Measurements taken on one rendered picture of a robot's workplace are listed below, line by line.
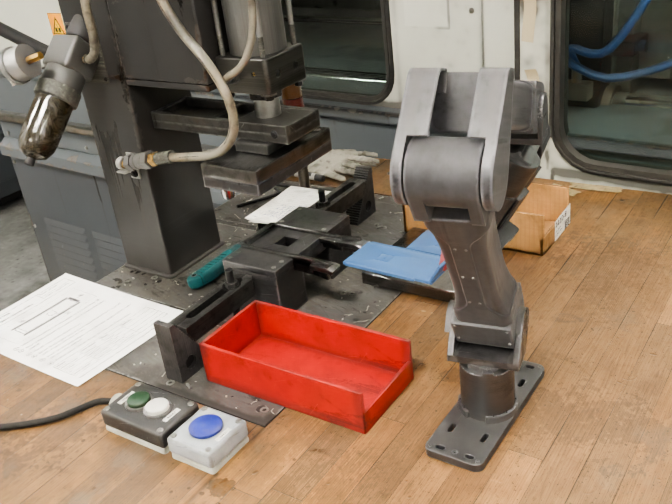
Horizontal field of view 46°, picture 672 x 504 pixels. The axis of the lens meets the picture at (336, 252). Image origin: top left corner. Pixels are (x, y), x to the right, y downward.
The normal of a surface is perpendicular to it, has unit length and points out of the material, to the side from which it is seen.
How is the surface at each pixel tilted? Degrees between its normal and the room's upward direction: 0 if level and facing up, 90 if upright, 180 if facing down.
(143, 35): 90
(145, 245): 90
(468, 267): 118
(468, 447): 0
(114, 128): 90
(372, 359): 90
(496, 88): 45
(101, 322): 1
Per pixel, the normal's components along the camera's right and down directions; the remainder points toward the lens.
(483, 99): -0.35, -0.29
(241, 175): -0.54, 0.44
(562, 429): -0.11, -0.88
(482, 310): -0.29, 0.83
